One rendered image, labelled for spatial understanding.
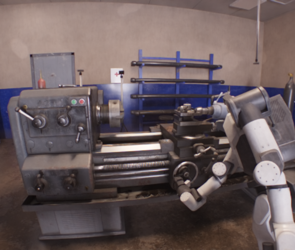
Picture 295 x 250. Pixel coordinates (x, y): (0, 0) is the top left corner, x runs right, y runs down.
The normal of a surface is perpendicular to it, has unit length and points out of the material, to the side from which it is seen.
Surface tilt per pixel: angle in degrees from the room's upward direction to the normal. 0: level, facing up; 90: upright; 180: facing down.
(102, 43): 90
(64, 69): 90
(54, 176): 90
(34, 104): 90
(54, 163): 32
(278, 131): 59
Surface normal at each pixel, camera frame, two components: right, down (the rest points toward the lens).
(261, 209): -0.97, 0.06
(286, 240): -0.50, -0.33
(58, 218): 0.18, 0.24
